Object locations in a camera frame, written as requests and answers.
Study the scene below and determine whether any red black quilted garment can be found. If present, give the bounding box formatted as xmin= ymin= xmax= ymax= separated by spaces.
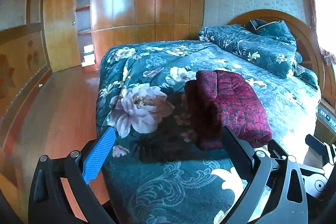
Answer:
xmin=185 ymin=70 xmax=272 ymax=151

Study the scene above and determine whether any bedside control panel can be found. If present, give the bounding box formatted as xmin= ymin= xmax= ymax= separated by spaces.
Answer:
xmin=318 ymin=105 xmax=335 ymax=127

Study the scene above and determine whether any teal floral bed cover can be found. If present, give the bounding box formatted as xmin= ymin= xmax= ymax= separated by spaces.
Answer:
xmin=96 ymin=40 xmax=321 ymax=223

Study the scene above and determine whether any wooden arched headboard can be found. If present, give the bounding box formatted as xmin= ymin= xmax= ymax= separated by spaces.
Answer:
xmin=229 ymin=9 xmax=335 ymax=108

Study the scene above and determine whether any folded teal floral quilt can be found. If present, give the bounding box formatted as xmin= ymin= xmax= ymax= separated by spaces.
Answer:
xmin=198 ymin=24 xmax=319 ymax=90

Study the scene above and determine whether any teal pillow with trim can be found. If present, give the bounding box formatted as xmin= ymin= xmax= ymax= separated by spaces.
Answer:
xmin=243 ymin=19 xmax=296 ymax=44

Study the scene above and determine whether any wooden door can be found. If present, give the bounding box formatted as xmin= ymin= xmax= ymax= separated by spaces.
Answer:
xmin=43 ymin=0 xmax=81 ymax=72

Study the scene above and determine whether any open wooden shelf unit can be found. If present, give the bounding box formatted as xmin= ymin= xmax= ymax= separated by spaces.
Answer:
xmin=75 ymin=0 xmax=96 ymax=67

